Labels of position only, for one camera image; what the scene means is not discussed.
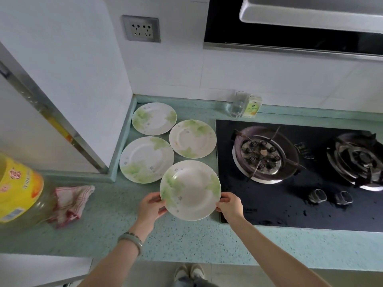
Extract person's right hand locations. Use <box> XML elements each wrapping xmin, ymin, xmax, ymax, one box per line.
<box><xmin>215</xmin><ymin>191</ymin><xmax>245</xmax><ymax>226</ymax></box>

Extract person's white shoe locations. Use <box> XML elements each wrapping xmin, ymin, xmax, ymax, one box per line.
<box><xmin>190</xmin><ymin>263</ymin><xmax>206</xmax><ymax>280</ymax></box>
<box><xmin>174</xmin><ymin>263</ymin><xmax>189</xmax><ymax>281</ymax></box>

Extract metal gas burner grate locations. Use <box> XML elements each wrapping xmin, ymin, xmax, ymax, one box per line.
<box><xmin>232</xmin><ymin>126</ymin><xmax>307</xmax><ymax>185</ymax></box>
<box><xmin>326</xmin><ymin>133</ymin><xmax>383</xmax><ymax>192</ymax></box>

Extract person's right forearm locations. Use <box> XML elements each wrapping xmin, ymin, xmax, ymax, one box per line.
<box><xmin>229</xmin><ymin>216</ymin><xmax>331</xmax><ymax>287</ymax></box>

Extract pale green jade bangle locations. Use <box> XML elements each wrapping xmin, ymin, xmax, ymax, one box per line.
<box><xmin>117</xmin><ymin>232</ymin><xmax>143</xmax><ymax>256</ymax></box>

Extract person's light blue trousers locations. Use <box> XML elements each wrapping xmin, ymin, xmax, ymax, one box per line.
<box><xmin>172</xmin><ymin>276</ymin><xmax>219</xmax><ymax>287</ymax></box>

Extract grey wall socket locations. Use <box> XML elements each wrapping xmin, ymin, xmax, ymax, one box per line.
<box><xmin>121</xmin><ymin>14</ymin><xmax>161</xmax><ymax>44</ymax></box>

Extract metal corner strip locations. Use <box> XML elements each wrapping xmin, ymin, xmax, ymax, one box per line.
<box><xmin>0</xmin><ymin>41</ymin><xmax>109</xmax><ymax>174</ymax></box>

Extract pink dish cloth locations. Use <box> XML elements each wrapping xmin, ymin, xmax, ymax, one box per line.
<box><xmin>47</xmin><ymin>185</ymin><xmax>95</xmax><ymax>229</ymax></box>

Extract white green leaf plate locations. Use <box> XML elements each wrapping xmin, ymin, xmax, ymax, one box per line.
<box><xmin>119</xmin><ymin>136</ymin><xmax>175</xmax><ymax>185</ymax></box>
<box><xmin>131</xmin><ymin>102</ymin><xmax>178</xmax><ymax>136</ymax></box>
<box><xmin>169</xmin><ymin>119</ymin><xmax>217</xmax><ymax>159</ymax></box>
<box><xmin>159</xmin><ymin>159</ymin><xmax>222</xmax><ymax>222</ymax></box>

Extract person's left forearm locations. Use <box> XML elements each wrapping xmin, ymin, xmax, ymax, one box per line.
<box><xmin>77</xmin><ymin>233</ymin><xmax>144</xmax><ymax>287</ymax></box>

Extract black glass gas stove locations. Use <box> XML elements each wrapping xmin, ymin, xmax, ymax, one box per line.
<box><xmin>215</xmin><ymin>119</ymin><xmax>383</xmax><ymax>234</ymax></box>

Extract silver stove knob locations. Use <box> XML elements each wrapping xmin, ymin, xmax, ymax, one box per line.
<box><xmin>308</xmin><ymin>189</ymin><xmax>327</xmax><ymax>204</ymax></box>
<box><xmin>334</xmin><ymin>191</ymin><xmax>353</xmax><ymax>206</ymax></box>

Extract black steel range hood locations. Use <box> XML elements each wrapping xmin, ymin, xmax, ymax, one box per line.
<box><xmin>203</xmin><ymin>0</ymin><xmax>383</xmax><ymax>62</ymax></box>

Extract small green yellow box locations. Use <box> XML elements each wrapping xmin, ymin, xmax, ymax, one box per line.
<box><xmin>241</xmin><ymin>94</ymin><xmax>263</xmax><ymax>118</ymax></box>

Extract person's left hand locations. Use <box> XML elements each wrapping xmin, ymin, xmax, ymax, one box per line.
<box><xmin>135</xmin><ymin>192</ymin><xmax>168</xmax><ymax>234</ymax></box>

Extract yellow label cooking oil bottle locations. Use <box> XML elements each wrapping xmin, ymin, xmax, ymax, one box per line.
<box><xmin>0</xmin><ymin>153</ymin><xmax>57</xmax><ymax>234</ymax></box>

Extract clear glass cup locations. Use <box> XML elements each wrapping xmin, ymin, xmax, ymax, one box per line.
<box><xmin>229</xmin><ymin>91</ymin><xmax>249</xmax><ymax>118</ymax></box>

